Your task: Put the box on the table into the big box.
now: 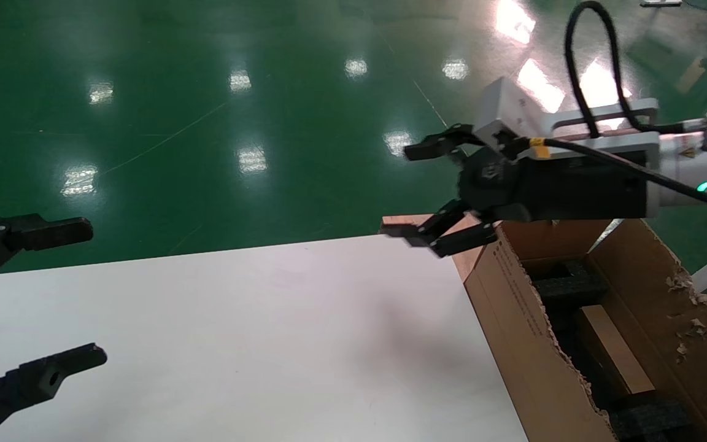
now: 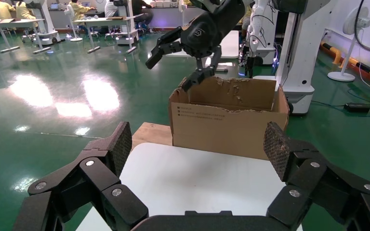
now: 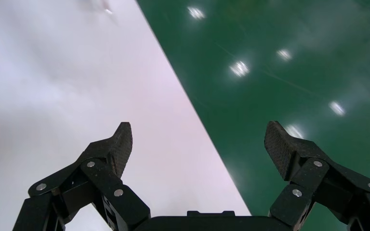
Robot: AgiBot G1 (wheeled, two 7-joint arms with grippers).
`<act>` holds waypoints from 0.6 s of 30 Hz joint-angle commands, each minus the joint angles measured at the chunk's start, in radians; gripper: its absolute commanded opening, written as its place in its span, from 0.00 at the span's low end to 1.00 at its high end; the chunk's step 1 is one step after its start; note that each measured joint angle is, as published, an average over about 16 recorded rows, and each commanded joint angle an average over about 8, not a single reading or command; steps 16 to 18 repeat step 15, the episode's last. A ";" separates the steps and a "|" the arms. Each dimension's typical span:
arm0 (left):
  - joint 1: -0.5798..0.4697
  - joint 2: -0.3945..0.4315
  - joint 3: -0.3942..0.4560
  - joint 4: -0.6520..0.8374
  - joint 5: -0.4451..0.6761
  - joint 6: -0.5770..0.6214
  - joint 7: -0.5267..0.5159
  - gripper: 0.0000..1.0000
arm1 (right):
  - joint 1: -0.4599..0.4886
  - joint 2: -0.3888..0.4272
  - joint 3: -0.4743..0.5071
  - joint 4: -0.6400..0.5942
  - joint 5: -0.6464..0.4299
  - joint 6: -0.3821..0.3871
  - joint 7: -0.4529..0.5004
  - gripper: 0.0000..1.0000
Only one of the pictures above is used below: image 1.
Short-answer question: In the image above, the black sleeved cable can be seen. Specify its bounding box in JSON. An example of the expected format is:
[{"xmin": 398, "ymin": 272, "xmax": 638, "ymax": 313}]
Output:
[{"xmin": 510, "ymin": 0, "xmax": 707, "ymax": 213}]

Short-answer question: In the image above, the black foam block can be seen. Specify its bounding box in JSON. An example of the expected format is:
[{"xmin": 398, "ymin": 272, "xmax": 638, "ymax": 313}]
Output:
[
  {"xmin": 533, "ymin": 260, "xmax": 611, "ymax": 303},
  {"xmin": 609, "ymin": 399, "xmax": 695, "ymax": 442}
]

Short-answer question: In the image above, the small taped cardboard box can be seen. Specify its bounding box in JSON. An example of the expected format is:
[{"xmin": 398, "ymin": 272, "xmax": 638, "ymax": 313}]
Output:
[{"xmin": 577, "ymin": 304, "xmax": 657, "ymax": 397}]

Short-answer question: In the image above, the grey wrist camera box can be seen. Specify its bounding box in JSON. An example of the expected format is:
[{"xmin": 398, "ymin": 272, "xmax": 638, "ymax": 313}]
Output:
[{"xmin": 473, "ymin": 76, "xmax": 662, "ymax": 161}]

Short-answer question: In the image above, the big torn cardboard box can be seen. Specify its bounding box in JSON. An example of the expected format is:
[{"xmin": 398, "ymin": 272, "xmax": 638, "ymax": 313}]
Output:
[{"xmin": 463, "ymin": 218, "xmax": 707, "ymax": 442}]

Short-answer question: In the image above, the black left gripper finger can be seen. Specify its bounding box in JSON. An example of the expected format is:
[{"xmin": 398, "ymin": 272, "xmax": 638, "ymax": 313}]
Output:
[
  {"xmin": 0, "ymin": 344, "xmax": 109, "ymax": 442},
  {"xmin": 0, "ymin": 212, "xmax": 95, "ymax": 298}
]

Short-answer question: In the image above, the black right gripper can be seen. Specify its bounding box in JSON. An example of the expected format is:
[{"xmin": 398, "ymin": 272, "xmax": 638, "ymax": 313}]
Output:
[{"xmin": 381, "ymin": 124, "xmax": 649, "ymax": 259}]

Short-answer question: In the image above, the brown wooden board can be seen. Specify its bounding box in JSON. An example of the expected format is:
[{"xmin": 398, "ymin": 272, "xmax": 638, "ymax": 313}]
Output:
[{"xmin": 381, "ymin": 213, "xmax": 496, "ymax": 284}]

